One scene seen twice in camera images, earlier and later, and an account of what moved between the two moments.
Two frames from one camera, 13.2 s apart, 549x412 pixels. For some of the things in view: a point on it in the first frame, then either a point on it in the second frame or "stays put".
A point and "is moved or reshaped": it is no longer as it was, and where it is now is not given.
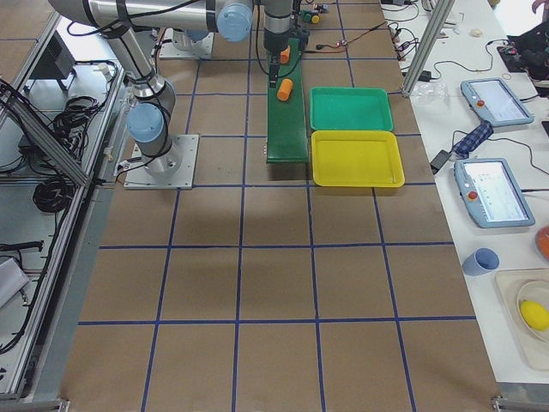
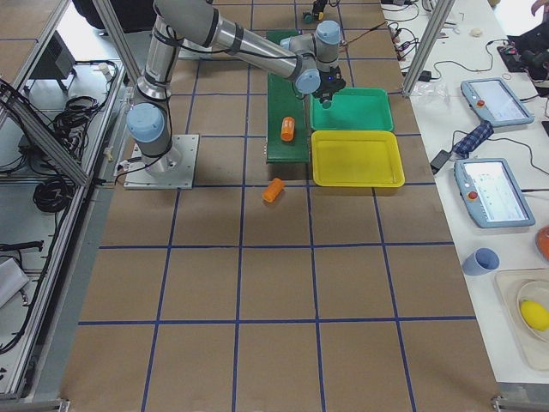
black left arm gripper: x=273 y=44 to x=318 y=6
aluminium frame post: x=441 y=13 stays put
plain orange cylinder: x=285 y=89 to x=271 y=191
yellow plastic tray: x=356 y=158 stays put
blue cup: x=482 y=261 stays put
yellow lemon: x=536 y=316 stays put
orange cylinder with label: x=285 y=55 is moved or reshaped
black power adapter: x=439 y=160 stays put
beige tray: x=515 y=286 stays put
